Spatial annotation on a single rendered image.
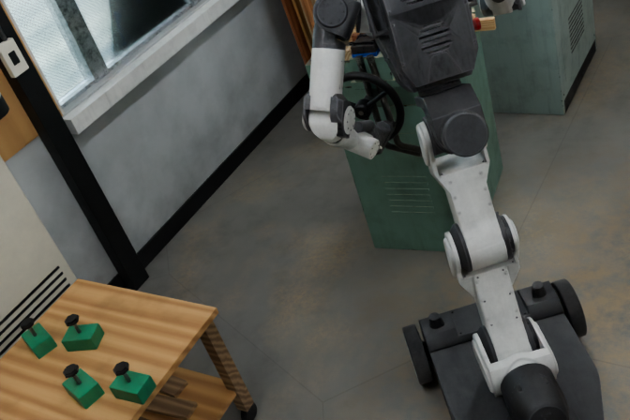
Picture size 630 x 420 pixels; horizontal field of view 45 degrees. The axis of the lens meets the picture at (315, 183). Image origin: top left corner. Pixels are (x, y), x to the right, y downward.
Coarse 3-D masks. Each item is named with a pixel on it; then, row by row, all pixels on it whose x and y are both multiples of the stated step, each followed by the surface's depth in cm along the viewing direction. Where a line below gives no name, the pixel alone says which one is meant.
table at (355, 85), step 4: (476, 32) 263; (476, 36) 263; (340, 40) 286; (348, 40) 284; (348, 44) 281; (308, 60) 280; (348, 60) 270; (308, 64) 277; (344, 64) 270; (348, 64) 270; (308, 68) 278; (344, 68) 272; (348, 68) 271; (308, 72) 279; (344, 72) 273; (308, 76) 280; (392, 80) 256; (352, 84) 263; (356, 84) 262; (360, 84) 262; (372, 84) 260; (392, 84) 257; (396, 84) 256; (352, 88) 264; (356, 88) 263; (360, 88) 262; (364, 88) 262; (372, 88) 261; (376, 88) 260
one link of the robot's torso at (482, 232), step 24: (432, 168) 207; (456, 168) 209; (480, 168) 207; (456, 192) 208; (480, 192) 208; (456, 216) 212; (480, 216) 209; (456, 240) 211; (480, 240) 209; (504, 240) 209; (480, 264) 212
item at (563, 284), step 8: (560, 280) 254; (560, 288) 250; (568, 288) 249; (560, 296) 250; (568, 296) 247; (576, 296) 247; (568, 304) 246; (576, 304) 246; (568, 312) 246; (576, 312) 245; (568, 320) 248; (576, 320) 245; (584, 320) 245; (576, 328) 246; (584, 328) 247
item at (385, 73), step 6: (378, 54) 253; (354, 60) 256; (366, 60) 254; (378, 60) 253; (354, 66) 258; (366, 66) 256; (378, 66) 254; (384, 66) 253; (384, 72) 255; (390, 72) 254; (384, 78) 256; (390, 78) 255
